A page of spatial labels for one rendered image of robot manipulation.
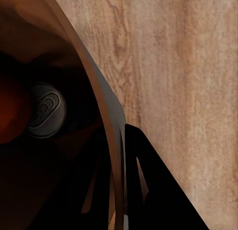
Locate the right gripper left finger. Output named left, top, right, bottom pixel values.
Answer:
left=26, top=126, right=111, bottom=230

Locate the can of soda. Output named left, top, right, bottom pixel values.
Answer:
left=25, top=80, right=99, bottom=140
left=0, top=71, right=34, bottom=145

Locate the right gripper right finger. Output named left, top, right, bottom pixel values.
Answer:
left=124, top=124, right=209, bottom=230

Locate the trash can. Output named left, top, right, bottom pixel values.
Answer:
left=0, top=0, right=126, bottom=230

